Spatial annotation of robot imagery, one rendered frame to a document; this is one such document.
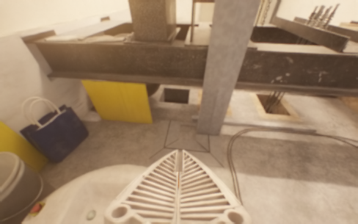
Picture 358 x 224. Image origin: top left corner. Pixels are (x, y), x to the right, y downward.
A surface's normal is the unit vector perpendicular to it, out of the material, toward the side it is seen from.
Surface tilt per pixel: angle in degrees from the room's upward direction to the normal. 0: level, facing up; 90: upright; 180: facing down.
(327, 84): 90
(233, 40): 90
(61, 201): 0
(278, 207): 0
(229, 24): 90
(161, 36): 90
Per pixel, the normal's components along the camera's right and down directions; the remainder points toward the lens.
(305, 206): 0.00, -0.75
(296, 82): -0.12, 0.66
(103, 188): -0.04, 0.36
